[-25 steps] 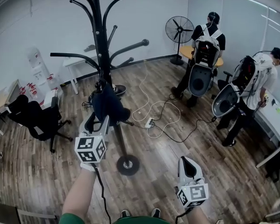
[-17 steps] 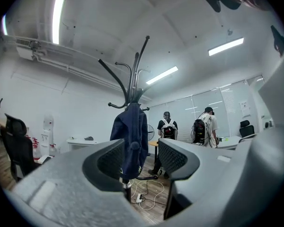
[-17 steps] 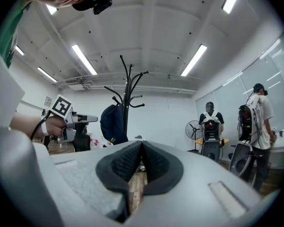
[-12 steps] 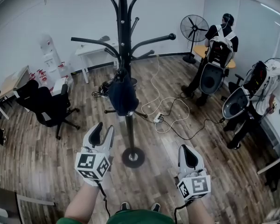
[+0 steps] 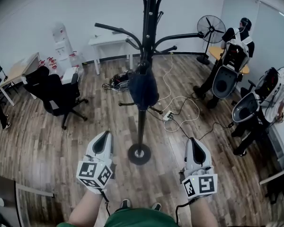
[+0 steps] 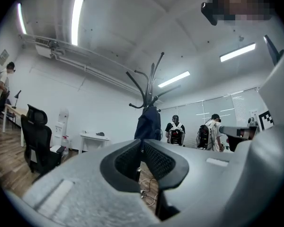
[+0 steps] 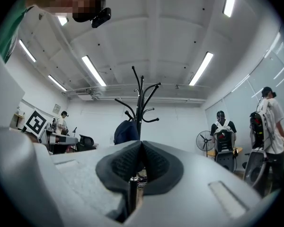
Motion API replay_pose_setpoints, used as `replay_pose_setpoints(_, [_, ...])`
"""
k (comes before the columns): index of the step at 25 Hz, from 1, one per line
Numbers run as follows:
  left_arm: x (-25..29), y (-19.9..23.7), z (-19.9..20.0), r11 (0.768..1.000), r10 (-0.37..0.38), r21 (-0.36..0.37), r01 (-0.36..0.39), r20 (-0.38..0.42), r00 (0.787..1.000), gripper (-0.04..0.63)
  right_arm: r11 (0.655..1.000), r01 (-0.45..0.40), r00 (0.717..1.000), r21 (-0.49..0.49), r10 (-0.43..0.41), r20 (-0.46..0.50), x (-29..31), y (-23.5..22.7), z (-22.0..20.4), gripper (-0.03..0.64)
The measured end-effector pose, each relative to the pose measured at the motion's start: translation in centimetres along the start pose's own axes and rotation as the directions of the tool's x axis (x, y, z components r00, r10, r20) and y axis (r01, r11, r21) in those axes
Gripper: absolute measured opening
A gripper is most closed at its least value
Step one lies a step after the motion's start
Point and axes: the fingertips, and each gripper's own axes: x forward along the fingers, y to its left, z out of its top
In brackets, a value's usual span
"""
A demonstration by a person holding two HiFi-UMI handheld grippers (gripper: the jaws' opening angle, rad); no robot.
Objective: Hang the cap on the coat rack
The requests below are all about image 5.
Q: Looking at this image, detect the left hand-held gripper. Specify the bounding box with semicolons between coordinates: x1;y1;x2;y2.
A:
76;130;115;195

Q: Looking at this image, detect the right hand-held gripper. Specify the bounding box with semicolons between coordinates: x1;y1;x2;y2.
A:
179;137;218;201

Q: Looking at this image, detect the black coat rack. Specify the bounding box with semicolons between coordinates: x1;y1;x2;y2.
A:
94;0;204;166

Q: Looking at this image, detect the dark navy cloth garment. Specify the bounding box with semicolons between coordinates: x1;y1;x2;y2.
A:
128;60;160;110

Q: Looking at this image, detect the person's right forearm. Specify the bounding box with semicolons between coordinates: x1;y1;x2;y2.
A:
188;196;220;227

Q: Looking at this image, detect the person's left forearm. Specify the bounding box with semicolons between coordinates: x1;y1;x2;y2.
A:
67;189;104;227

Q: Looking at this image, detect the grey board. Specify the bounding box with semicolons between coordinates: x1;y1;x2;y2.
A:
15;183;54;198

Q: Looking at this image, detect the dark chair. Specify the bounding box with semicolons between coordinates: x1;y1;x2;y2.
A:
265;171;284;204

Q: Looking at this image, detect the pile of black gear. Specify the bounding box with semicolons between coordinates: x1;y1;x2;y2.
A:
102;71;133;92

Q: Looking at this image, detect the person's green shirt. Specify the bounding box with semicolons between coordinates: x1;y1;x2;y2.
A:
56;208;180;227

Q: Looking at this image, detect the black office chair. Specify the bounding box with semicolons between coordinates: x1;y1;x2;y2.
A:
23;66;89;130
231;79;257;106

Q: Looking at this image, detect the white box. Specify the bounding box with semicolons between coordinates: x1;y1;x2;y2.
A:
61;66;79;85

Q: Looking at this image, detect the dark table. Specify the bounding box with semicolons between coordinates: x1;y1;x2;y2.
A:
0;173;23;227

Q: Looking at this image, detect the round yellow table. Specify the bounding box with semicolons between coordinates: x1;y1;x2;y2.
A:
208;46;250;75

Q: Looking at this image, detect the white table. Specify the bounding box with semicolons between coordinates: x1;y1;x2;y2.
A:
88;33;135;76

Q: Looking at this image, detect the white water dispenser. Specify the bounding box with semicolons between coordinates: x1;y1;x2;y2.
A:
52;23;74;68

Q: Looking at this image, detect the light wooden desk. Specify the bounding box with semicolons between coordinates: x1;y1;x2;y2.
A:
0;52;40;106

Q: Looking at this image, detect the black desk lamp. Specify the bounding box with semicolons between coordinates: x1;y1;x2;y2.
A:
0;60;9;82

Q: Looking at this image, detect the black standing fan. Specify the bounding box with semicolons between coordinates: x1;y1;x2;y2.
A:
196;15;227;65

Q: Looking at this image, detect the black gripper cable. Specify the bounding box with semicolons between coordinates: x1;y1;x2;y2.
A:
175;199;197;225
100;190;112;217

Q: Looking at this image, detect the white cable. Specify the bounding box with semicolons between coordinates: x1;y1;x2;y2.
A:
157;53;201;133

